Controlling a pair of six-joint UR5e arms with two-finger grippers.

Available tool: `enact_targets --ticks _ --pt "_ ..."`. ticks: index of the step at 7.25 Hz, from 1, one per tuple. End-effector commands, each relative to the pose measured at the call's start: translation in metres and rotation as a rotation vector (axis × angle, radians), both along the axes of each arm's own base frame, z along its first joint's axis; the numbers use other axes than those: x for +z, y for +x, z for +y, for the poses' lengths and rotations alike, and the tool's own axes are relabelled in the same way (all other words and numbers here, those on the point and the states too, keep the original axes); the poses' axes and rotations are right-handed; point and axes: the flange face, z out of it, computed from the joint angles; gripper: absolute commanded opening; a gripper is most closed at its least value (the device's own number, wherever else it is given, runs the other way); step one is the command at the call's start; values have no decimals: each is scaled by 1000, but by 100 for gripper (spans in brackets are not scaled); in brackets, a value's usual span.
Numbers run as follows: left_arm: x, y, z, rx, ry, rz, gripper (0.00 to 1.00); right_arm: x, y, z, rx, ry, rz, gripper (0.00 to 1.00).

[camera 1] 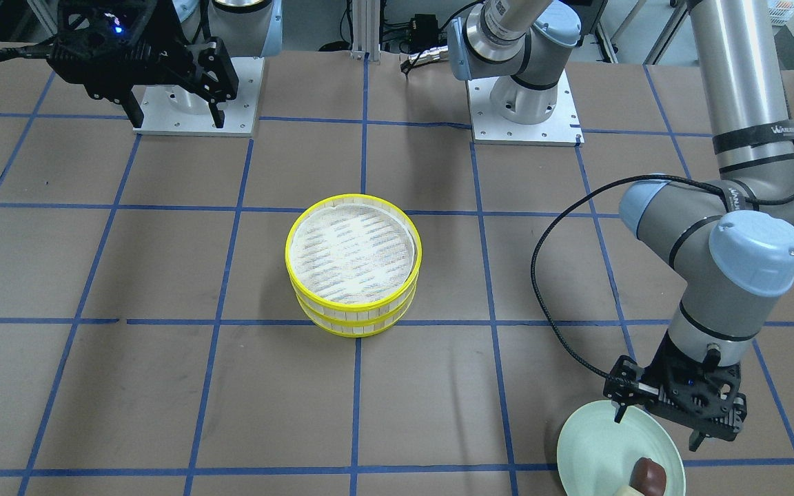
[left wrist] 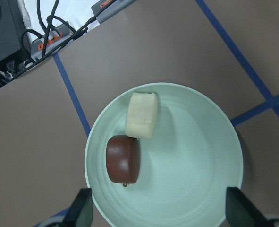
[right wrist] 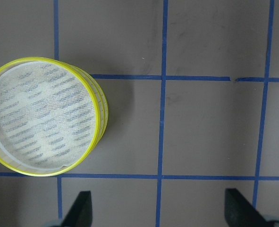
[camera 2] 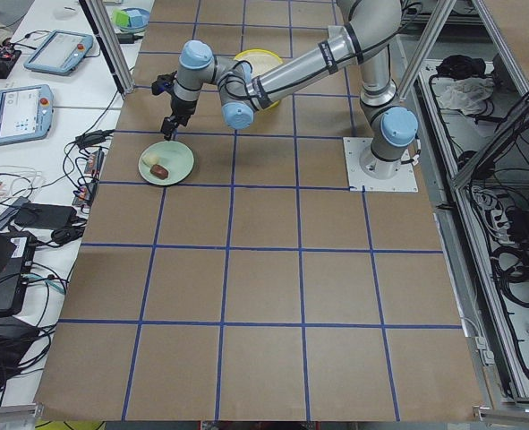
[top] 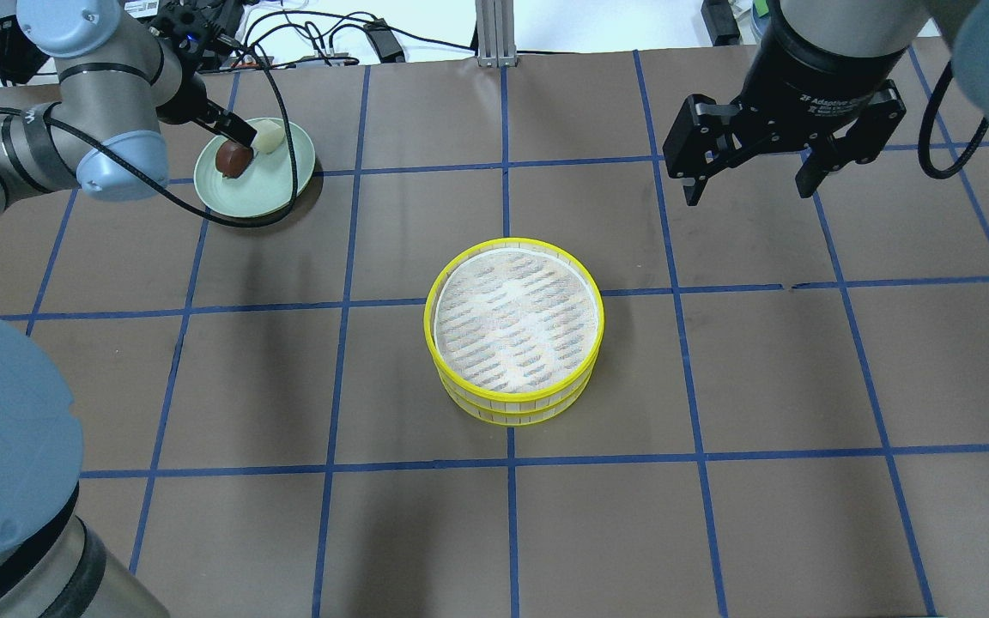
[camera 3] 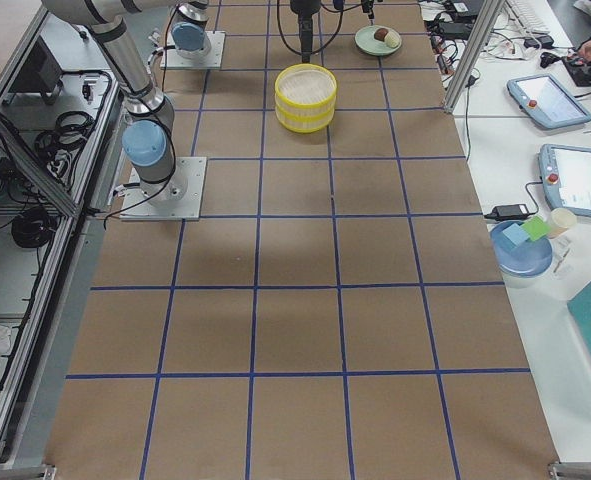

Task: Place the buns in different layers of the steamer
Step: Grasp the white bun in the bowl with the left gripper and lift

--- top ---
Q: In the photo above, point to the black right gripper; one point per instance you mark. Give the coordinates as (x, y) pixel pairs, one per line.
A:
(821, 73)

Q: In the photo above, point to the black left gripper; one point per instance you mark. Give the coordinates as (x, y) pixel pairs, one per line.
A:
(188, 97)

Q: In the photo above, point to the white bun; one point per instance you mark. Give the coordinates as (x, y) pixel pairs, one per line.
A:
(269, 135)

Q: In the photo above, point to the yellow steamer layer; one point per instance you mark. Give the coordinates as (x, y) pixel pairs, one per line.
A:
(517, 414)
(513, 319)

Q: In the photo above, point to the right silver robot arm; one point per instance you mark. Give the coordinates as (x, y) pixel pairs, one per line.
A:
(865, 29)

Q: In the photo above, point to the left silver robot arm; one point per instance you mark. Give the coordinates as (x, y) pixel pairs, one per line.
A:
(118, 81)

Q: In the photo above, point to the brown bun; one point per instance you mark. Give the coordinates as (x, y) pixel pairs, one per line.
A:
(233, 159)

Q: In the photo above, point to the light green plate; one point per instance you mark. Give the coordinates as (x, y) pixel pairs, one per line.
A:
(265, 188)

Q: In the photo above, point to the black power adapter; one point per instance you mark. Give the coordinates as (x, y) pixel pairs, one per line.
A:
(384, 42)

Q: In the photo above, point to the aluminium frame post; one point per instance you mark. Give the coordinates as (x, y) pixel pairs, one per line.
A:
(496, 46)

